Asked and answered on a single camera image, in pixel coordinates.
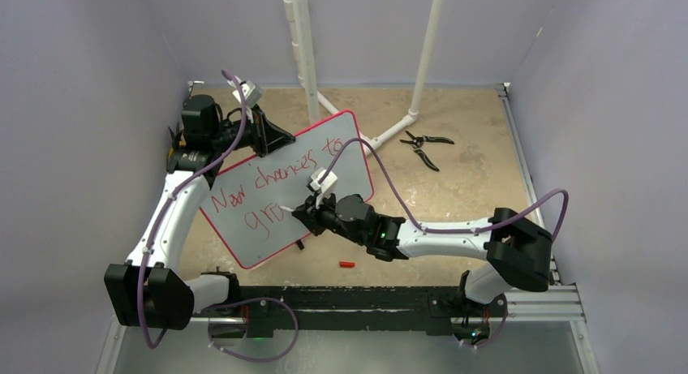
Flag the black handled pliers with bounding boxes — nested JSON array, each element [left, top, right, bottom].
[[398, 131, 456, 173]]

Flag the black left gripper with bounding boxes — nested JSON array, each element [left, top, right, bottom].
[[210, 103, 294, 157]]

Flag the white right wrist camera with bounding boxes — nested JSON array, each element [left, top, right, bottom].
[[307, 167, 338, 208]]

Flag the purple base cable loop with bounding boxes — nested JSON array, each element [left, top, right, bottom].
[[206, 297, 300, 364]]

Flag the yellow handled pliers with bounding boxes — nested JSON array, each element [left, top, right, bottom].
[[167, 123, 186, 161]]

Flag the metal corner bracket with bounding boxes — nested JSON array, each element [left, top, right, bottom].
[[187, 80, 205, 92]]

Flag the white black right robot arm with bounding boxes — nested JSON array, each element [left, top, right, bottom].
[[290, 195, 553, 315]]

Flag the white PVC pipe frame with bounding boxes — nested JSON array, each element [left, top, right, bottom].
[[282, 0, 445, 148]]

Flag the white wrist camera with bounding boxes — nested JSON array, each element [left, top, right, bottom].
[[307, 167, 338, 208], [232, 81, 264, 109]]

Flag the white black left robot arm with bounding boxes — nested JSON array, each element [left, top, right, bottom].
[[104, 94, 295, 330]]

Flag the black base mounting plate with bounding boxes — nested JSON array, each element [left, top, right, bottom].
[[191, 285, 509, 337]]

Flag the red framed whiteboard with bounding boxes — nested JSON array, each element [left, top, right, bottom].
[[200, 110, 374, 269]]

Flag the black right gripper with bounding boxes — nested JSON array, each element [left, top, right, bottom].
[[295, 187, 368, 246]]

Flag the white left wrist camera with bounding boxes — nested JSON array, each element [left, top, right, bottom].
[[232, 81, 264, 109]]

